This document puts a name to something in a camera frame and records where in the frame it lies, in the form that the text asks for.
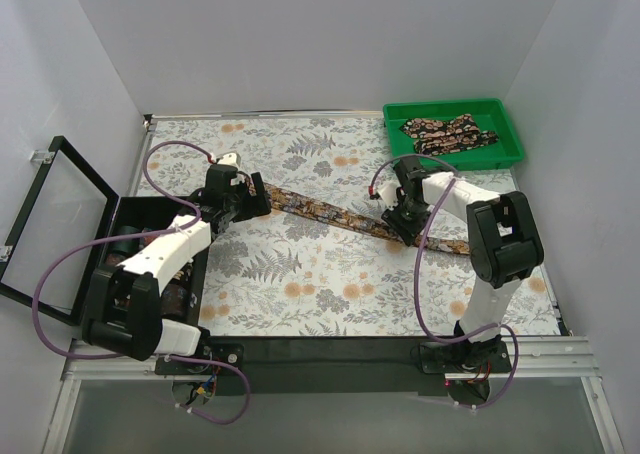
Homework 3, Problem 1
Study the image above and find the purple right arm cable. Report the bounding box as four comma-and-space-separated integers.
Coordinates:
369, 154, 523, 410

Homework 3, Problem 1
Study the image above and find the green plastic tray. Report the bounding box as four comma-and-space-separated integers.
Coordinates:
383, 99, 524, 171

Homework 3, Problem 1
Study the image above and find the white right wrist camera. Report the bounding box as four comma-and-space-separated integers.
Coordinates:
377, 182, 399, 209

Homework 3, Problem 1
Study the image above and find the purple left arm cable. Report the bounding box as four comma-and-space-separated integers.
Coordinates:
32, 141, 251, 427

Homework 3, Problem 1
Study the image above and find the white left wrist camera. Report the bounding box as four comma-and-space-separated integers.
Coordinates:
216, 152, 241, 167

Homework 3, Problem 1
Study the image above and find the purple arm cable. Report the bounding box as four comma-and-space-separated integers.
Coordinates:
32, 141, 251, 427
369, 154, 523, 410

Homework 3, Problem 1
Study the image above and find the floral tie in tray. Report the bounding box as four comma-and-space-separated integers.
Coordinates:
400, 113, 499, 156

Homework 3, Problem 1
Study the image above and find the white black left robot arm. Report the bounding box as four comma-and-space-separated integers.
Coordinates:
81, 165, 271, 374

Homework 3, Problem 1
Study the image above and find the aluminium frame rail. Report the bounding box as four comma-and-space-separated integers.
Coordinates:
43, 336, 623, 453

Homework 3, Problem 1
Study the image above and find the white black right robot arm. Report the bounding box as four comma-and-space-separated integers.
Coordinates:
368, 154, 544, 372

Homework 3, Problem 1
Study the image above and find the cat print brown tie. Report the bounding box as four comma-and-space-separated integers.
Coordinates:
265, 183, 470, 256

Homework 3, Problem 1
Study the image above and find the black display box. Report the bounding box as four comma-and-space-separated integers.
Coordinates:
1, 136, 183, 327

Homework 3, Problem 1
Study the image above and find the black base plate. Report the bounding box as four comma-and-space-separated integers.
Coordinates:
154, 337, 511, 400

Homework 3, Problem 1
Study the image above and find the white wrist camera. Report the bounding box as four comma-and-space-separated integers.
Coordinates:
377, 182, 399, 209
216, 152, 241, 167

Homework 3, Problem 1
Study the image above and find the brown pattern rolled tie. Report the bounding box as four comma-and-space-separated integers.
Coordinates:
160, 271, 192, 322

